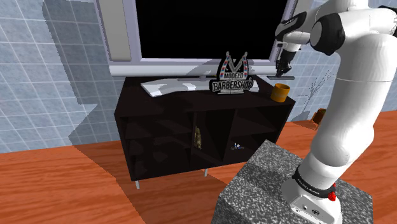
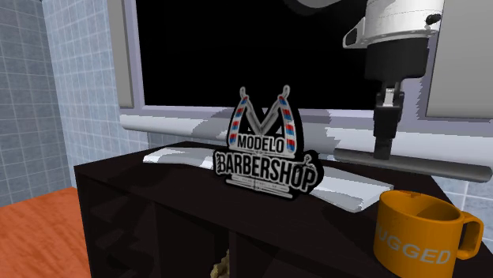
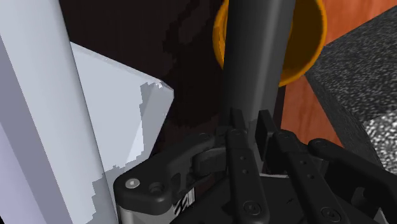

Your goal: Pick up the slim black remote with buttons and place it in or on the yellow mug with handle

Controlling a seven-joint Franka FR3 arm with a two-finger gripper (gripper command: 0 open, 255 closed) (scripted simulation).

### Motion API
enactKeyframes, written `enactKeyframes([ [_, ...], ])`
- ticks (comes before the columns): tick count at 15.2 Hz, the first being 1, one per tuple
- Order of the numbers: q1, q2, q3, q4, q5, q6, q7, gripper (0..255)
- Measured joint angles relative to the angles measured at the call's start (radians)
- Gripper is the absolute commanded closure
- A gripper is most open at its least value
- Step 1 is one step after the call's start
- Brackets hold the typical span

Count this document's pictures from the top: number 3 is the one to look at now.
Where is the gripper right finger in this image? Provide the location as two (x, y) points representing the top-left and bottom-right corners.
(255, 109), (397, 224)

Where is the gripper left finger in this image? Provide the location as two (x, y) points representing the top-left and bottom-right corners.
(113, 108), (271, 224)

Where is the dark grey cylindrical rod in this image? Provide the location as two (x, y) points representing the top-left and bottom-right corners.
(220, 0), (297, 174)

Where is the white angular block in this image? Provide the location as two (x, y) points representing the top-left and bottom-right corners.
(70, 41), (175, 218)

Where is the speckled grey robot stand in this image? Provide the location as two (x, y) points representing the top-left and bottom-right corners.
(305, 6), (397, 175)

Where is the yellow bowl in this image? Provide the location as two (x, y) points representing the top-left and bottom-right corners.
(212, 0), (328, 88)

